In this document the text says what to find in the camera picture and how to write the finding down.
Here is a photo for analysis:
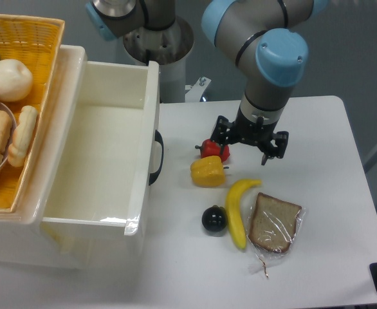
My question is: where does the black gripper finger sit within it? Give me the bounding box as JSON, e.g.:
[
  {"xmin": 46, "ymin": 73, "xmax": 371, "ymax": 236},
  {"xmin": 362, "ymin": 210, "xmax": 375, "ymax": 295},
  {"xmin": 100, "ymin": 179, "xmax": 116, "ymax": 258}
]
[
  {"xmin": 260, "ymin": 131, "xmax": 289, "ymax": 165},
  {"xmin": 210, "ymin": 115, "xmax": 234, "ymax": 155}
]

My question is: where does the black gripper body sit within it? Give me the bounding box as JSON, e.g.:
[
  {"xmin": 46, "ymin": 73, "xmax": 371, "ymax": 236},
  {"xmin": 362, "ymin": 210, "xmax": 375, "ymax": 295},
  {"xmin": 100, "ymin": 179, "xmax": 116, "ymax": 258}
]
[{"xmin": 227, "ymin": 108, "xmax": 278, "ymax": 146}]

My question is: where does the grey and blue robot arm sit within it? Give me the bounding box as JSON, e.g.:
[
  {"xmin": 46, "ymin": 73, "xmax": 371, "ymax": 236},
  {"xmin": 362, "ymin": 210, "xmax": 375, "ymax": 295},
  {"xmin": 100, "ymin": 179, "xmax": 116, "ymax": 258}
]
[{"xmin": 86, "ymin": 1, "xmax": 327, "ymax": 161}]

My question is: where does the dark purple mangosteen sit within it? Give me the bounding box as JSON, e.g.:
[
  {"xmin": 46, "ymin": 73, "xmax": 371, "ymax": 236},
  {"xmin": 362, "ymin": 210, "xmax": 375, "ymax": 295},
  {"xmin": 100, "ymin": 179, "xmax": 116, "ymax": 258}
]
[{"xmin": 201, "ymin": 205, "xmax": 227, "ymax": 233}]

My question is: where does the red bell pepper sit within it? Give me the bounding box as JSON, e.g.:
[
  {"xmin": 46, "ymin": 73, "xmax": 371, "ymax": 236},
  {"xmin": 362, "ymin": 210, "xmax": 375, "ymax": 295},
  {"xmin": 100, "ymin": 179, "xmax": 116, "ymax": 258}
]
[{"xmin": 195, "ymin": 139, "xmax": 230, "ymax": 162}]

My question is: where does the yellow bell pepper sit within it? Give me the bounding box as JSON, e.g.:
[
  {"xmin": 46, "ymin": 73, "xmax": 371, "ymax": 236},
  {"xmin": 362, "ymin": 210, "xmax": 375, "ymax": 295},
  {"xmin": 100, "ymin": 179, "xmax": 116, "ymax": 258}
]
[{"xmin": 190, "ymin": 156, "xmax": 226, "ymax": 187}]

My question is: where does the bread slice in plastic bag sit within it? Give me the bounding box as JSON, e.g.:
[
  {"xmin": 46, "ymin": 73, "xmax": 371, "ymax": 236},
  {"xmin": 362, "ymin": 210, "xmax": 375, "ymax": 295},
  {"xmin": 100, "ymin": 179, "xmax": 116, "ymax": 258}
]
[{"xmin": 246, "ymin": 192, "xmax": 306, "ymax": 279}]

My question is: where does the yellow banana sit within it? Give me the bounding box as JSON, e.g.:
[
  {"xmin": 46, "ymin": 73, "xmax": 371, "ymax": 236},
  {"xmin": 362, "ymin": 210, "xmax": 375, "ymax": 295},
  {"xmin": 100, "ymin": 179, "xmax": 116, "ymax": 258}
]
[{"xmin": 225, "ymin": 178, "xmax": 262, "ymax": 250}]

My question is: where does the white open drawer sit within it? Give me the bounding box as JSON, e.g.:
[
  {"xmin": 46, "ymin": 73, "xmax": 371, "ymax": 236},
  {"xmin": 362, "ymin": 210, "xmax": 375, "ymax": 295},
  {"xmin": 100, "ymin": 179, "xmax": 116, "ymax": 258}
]
[{"xmin": 40, "ymin": 60, "xmax": 160, "ymax": 238}]

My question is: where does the beige long bread roll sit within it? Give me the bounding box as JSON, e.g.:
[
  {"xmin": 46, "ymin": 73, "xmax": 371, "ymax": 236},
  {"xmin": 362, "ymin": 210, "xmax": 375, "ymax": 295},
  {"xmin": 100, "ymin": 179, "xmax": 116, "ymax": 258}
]
[{"xmin": 8, "ymin": 106, "xmax": 38, "ymax": 167}]

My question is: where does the yellow woven basket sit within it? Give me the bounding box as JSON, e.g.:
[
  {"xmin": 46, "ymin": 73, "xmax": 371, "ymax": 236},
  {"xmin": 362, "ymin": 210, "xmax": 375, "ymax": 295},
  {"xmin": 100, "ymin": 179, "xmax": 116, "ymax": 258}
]
[{"xmin": 0, "ymin": 14, "xmax": 64, "ymax": 214}]

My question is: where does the white round onion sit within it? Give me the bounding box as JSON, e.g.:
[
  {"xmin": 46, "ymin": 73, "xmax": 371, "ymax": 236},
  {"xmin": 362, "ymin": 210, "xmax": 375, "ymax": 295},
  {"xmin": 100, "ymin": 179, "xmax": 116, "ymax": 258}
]
[{"xmin": 0, "ymin": 59, "xmax": 33, "ymax": 102}]

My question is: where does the white cabinet body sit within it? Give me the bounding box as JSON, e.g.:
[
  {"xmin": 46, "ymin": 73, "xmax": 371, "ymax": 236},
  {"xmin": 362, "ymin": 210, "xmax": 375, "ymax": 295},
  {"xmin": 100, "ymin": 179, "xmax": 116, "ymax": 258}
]
[{"xmin": 0, "ymin": 45, "xmax": 149, "ymax": 270}]

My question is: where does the grey round plate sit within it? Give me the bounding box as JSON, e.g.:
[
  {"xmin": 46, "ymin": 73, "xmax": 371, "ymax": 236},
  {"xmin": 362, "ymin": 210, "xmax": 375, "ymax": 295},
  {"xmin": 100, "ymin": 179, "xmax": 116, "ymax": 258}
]
[{"xmin": 0, "ymin": 102, "xmax": 17, "ymax": 171}]

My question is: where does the black drawer handle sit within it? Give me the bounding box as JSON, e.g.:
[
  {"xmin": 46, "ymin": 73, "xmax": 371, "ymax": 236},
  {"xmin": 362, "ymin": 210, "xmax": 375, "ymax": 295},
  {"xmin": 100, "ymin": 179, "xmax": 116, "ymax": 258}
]
[{"xmin": 149, "ymin": 129, "xmax": 164, "ymax": 185}]

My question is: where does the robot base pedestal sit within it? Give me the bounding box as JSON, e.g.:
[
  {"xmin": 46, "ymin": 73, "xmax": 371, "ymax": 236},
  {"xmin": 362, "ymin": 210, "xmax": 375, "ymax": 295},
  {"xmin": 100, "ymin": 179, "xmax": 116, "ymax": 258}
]
[{"xmin": 123, "ymin": 17, "xmax": 211, "ymax": 103}]

